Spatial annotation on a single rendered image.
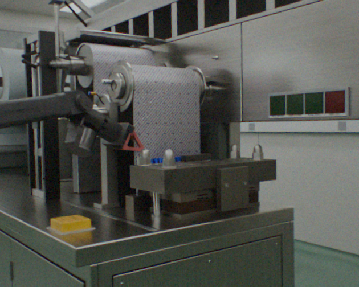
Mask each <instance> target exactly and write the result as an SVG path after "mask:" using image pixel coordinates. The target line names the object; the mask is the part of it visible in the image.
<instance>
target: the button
mask: <svg viewBox="0 0 359 287"><path fill-rule="evenodd" d="M51 228H53V229H55V230H57V231H59V232H62V233H63V232H70V231H77V230H81V229H88V228H91V219H89V218H85V217H83V216H80V215H72V216H64V217H59V218H52V219H51Z"/></svg>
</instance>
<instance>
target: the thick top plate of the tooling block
mask: <svg viewBox="0 0 359 287"><path fill-rule="evenodd" d="M241 166H246V167H248V183H256V182H265V181H274V180H276V159H264V160H252V158H246V157H241V158H216V159H210V160H202V161H188V162H185V161H178V162H176V168H168V169H167V168H162V167H163V163H153V164H152V166H139V165H132V166H130V187H131V188H137V189H140V190H146V191H149V192H155V193H158V194H164V195H165V194H174V193H179V192H188V191H193V190H201V189H207V188H216V187H217V173H216V169H222V168H229V167H241Z"/></svg>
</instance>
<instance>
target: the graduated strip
mask: <svg viewBox="0 0 359 287"><path fill-rule="evenodd" d="M60 202H63V203H67V204H70V205H73V206H76V207H80V208H83V209H85V210H89V211H92V212H95V213H98V214H101V215H104V216H107V217H109V218H113V219H116V220H119V221H122V222H126V223H129V224H132V225H134V226H138V227H142V228H145V229H147V230H150V231H159V230H160V229H158V228H154V227H151V226H149V225H144V224H141V223H138V222H134V221H131V220H128V219H124V218H121V217H118V216H117V215H116V216H115V215H113V214H109V213H107V212H103V211H100V210H96V209H93V208H90V207H86V206H82V205H80V204H77V203H72V202H69V200H60Z"/></svg>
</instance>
